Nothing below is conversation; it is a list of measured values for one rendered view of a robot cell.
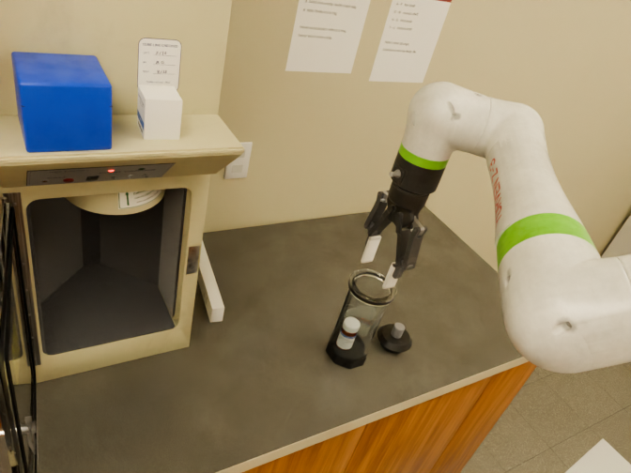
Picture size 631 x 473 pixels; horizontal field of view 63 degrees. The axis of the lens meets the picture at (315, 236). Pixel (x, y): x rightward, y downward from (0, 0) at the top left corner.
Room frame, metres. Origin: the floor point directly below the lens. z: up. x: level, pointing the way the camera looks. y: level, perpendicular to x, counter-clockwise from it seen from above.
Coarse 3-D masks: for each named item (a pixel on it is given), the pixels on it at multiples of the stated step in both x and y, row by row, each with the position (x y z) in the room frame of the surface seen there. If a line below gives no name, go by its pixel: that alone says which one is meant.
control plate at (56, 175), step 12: (72, 168) 0.56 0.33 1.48; (84, 168) 0.57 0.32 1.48; (96, 168) 0.58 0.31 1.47; (108, 168) 0.60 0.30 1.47; (120, 168) 0.61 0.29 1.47; (132, 168) 0.62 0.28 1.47; (156, 168) 0.65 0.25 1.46; (168, 168) 0.66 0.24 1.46; (36, 180) 0.57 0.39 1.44; (60, 180) 0.59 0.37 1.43; (84, 180) 0.62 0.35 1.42; (96, 180) 0.63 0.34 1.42
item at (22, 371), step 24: (0, 240) 0.49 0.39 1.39; (0, 264) 0.45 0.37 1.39; (0, 288) 0.41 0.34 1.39; (0, 312) 0.38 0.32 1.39; (24, 336) 0.52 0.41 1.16; (24, 360) 0.49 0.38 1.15; (0, 384) 0.32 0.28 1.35; (24, 384) 0.45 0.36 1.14; (0, 408) 0.31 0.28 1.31; (24, 408) 0.42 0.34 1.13
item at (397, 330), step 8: (384, 328) 0.97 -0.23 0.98; (392, 328) 0.96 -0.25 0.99; (400, 328) 0.96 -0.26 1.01; (384, 336) 0.95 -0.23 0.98; (392, 336) 0.96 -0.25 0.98; (400, 336) 0.96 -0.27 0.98; (408, 336) 0.97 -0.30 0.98; (384, 344) 0.93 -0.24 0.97; (392, 344) 0.93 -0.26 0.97; (400, 344) 0.93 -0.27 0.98; (408, 344) 0.95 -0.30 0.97; (392, 352) 0.93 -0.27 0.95; (400, 352) 0.94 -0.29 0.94
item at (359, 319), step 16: (352, 272) 0.92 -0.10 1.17; (368, 272) 0.93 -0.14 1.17; (352, 288) 0.86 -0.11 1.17; (368, 288) 0.94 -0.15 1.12; (352, 304) 0.86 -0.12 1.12; (368, 304) 0.84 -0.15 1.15; (352, 320) 0.85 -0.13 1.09; (368, 320) 0.85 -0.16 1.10; (336, 336) 0.87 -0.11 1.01; (352, 336) 0.85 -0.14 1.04; (368, 336) 0.86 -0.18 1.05; (336, 352) 0.86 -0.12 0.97; (352, 352) 0.85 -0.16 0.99
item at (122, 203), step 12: (120, 192) 0.71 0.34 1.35; (132, 192) 0.72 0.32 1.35; (144, 192) 0.74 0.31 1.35; (156, 192) 0.77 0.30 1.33; (84, 204) 0.69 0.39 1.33; (96, 204) 0.69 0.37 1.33; (108, 204) 0.70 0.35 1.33; (120, 204) 0.70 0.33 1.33; (132, 204) 0.72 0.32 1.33; (144, 204) 0.73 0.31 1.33; (156, 204) 0.76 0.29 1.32
